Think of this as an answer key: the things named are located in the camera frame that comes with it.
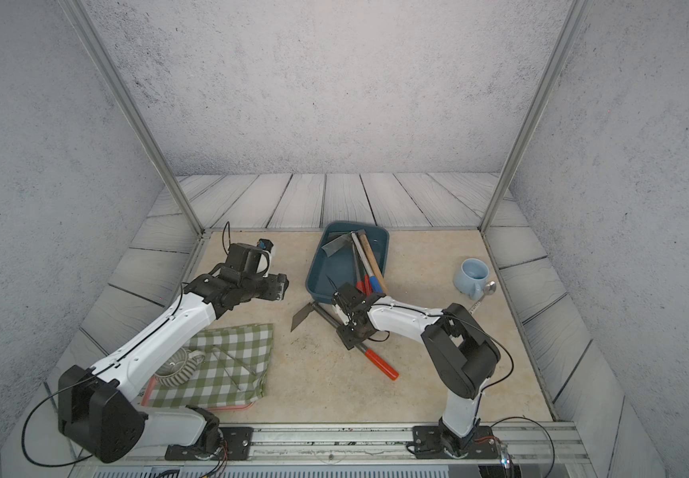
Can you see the green white checkered cloth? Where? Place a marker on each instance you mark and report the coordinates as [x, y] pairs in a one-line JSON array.
[[216, 368]]

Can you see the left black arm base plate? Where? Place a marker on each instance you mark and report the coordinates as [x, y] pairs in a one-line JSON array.
[[232, 443]]

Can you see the wooden handle hoe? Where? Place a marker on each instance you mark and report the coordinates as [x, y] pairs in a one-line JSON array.
[[376, 272]]

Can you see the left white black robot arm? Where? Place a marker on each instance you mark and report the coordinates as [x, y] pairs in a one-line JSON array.
[[95, 404]]

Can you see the left aluminium frame post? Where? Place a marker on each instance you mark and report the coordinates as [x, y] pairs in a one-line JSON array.
[[93, 44]]

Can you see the right aluminium frame post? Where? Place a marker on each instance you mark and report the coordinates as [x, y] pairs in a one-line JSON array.
[[554, 67]]

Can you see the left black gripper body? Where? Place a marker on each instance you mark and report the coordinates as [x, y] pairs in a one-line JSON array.
[[271, 287]]

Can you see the aluminium front rail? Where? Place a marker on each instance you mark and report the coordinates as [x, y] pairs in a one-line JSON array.
[[517, 447]]

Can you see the chrome hoe blue grip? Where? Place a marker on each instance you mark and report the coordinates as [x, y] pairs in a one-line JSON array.
[[370, 282]]

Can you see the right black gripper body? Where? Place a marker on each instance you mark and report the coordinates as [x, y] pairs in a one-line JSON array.
[[349, 335]]

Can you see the green hoe red grip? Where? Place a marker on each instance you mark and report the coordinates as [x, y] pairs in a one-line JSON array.
[[361, 277]]

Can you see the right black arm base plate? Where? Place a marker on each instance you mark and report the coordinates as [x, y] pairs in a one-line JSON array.
[[438, 442]]

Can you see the aluminium frame post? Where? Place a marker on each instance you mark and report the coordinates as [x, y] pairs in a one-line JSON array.
[[554, 67], [93, 44]]

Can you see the grey hoe red grip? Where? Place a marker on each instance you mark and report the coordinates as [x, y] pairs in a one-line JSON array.
[[338, 242], [348, 339]]

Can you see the light blue mug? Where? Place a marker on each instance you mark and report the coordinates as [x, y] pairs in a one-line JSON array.
[[472, 279]]

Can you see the teal plastic storage box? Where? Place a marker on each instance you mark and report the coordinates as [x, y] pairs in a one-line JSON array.
[[328, 272]]

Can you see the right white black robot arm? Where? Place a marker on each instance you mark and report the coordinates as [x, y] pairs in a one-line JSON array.
[[463, 355]]

